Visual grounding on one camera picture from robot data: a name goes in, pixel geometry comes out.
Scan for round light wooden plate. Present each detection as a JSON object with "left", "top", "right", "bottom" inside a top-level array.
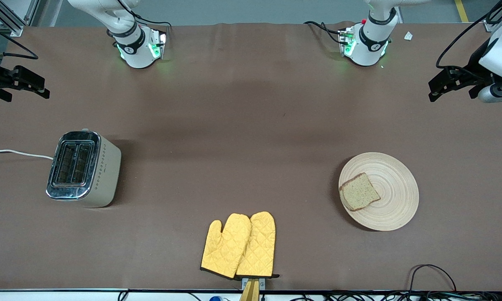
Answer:
[{"left": 338, "top": 152, "right": 420, "bottom": 232}]

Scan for brown bread slice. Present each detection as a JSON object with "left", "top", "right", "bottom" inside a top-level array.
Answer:
[{"left": 339, "top": 173, "right": 381, "bottom": 212}]

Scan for beige and chrome toaster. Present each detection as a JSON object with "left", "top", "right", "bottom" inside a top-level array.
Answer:
[{"left": 46, "top": 129, "right": 122, "bottom": 208}]

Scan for brown table cover mat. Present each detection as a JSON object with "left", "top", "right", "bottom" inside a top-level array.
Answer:
[{"left": 0, "top": 21, "right": 502, "bottom": 292}]

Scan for yellow quilted oven mitt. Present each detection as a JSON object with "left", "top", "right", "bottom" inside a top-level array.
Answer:
[
  {"left": 200, "top": 213, "right": 252, "bottom": 280},
  {"left": 235, "top": 211, "right": 280, "bottom": 279}
]

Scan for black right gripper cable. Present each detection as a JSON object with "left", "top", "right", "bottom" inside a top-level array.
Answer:
[{"left": 0, "top": 20, "right": 39, "bottom": 60}]

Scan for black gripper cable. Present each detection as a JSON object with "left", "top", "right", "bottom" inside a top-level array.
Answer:
[
  {"left": 436, "top": 0, "right": 502, "bottom": 69},
  {"left": 0, "top": 20, "right": 39, "bottom": 60}
]

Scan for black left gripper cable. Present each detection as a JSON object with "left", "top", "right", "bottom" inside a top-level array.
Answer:
[{"left": 436, "top": 0, "right": 502, "bottom": 69}]

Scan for aluminium frame profile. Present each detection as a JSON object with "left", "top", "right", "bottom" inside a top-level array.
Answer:
[
  {"left": 0, "top": 0, "right": 41, "bottom": 37},
  {"left": 483, "top": 0, "right": 502, "bottom": 33}
]

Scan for white toaster power cable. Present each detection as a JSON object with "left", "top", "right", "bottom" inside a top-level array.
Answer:
[{"left": 0, "top": 149, "right": 54, "bottom": 161}]

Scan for black left arm base cable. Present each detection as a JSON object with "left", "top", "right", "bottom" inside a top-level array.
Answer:
[{"left": 304, "top": 20, "right": 344, "bottom": 45}]

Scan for black looped cable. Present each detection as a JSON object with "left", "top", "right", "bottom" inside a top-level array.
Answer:
[{"left": 409, "top": 264, "right": 457, "bottom": 293}]

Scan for black cable bundle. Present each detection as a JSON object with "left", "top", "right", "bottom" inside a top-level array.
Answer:
[{"left": 288, "top": 291, "right": 502, "bottom": 301}]

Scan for small metal bracket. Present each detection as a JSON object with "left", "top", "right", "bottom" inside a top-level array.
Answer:
[{"left": 242, "top": 277, "right": 266, "bottom": 291}]

